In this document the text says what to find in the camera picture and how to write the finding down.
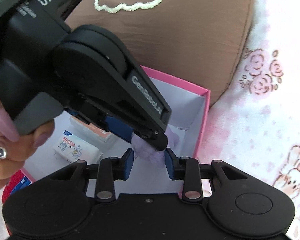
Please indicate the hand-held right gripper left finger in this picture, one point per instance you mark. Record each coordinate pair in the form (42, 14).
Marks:
(128, 165)

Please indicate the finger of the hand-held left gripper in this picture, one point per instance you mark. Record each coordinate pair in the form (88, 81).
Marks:
(120, 130)
(145, 120)

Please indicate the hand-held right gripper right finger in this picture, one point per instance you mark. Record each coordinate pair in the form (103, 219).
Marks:
(169, 165)

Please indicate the purple plush toy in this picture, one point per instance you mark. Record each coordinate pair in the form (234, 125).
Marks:
(152, 158)

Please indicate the orange white tissue packet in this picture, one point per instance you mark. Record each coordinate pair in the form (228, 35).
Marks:
(103, 141)

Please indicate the pink cardboard box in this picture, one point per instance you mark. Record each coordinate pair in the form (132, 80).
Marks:
(190, 110)

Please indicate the blue wet wipes packet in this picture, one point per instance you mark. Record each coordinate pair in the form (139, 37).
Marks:
(21, 186)

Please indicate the person's left hand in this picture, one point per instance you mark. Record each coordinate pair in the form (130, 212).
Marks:
(15, 152)

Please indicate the brown pillow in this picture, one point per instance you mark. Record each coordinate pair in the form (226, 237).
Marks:
(190, 30)

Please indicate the pink checked pillow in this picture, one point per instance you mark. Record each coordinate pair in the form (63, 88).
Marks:
(265, 130)

